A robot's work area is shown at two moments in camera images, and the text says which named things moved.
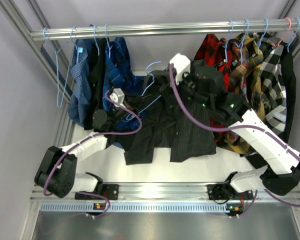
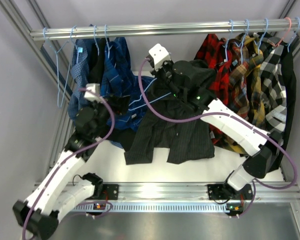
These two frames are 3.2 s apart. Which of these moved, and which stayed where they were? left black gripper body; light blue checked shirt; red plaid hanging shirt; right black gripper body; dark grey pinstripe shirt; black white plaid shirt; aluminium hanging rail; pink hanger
Moved: left black gripper body; dark grey pinstripe shirt; right black gripper body
Stayed: aluminium hanging rail; pink hanger; black white plaid shirt; red plaid hanging shirt; light blue checked shirt
